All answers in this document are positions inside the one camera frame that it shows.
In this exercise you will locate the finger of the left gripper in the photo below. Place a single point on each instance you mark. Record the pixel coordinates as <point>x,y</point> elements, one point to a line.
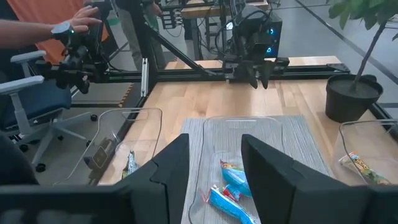
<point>266,73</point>
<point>252,74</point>

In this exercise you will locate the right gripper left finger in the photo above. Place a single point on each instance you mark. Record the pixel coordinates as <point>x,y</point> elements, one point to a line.
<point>149,199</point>

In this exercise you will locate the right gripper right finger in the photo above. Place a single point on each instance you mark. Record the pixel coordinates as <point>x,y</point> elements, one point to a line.
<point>286,199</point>

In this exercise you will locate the green oatmeal raisin granola bar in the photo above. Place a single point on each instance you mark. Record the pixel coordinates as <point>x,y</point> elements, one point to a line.
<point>131,165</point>

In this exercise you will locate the blue red granola bar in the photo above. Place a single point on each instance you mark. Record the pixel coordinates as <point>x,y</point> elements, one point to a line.
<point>227,205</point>
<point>236,179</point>
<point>232,193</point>

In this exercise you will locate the white yellow granola bar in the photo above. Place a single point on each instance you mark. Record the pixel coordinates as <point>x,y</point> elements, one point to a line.
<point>363,168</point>

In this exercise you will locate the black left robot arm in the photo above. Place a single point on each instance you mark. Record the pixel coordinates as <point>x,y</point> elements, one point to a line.
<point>234,28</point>

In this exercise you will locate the person's forearm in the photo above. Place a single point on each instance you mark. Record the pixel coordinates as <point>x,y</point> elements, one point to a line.
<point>25,32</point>

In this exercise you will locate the black computer tower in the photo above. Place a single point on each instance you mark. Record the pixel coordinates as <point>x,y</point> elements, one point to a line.
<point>276,18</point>

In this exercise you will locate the clear plastic bin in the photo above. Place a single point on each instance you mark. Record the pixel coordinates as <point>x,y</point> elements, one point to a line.
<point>224,140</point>
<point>136,130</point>
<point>373,143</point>

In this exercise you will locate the wooden workbench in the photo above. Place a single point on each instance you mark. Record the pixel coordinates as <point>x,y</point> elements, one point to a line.
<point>199,12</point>

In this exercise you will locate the grey woven table mat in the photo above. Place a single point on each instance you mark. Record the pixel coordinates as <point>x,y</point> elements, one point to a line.
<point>192,130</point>

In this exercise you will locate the green plant in black pot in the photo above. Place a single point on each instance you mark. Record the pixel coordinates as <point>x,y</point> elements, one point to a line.
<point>351,96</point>

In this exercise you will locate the black floor mat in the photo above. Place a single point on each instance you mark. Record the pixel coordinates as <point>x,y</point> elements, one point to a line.
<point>99,93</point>

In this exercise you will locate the person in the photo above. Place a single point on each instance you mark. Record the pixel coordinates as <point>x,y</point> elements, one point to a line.
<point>15,161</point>
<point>133,37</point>

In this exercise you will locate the white blue office chair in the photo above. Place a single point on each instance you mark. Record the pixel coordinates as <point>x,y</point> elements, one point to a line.
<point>31,102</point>

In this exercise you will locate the person's hand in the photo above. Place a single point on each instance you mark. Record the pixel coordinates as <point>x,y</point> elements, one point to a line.
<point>82,20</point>

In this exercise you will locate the person's wristwatch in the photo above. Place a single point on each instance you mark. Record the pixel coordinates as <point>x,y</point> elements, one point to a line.
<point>60,31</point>

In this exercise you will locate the black aluminium table frame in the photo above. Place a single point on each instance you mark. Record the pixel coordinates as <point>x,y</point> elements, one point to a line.
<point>186,74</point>

